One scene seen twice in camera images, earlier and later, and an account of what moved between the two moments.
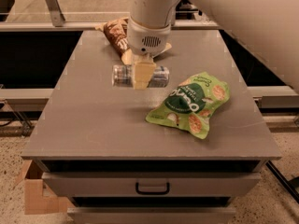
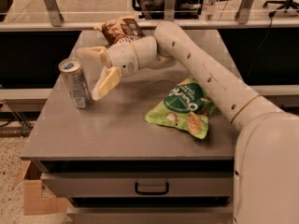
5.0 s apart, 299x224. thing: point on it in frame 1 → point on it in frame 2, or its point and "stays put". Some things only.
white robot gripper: (148, 41) → (121, 57)
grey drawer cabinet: (93, 145) stays put
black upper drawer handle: (166, 191) stays put
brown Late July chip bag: (117, 31) stays put
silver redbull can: (123, 76) → (76, 82)
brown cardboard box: (39, 198) stays put
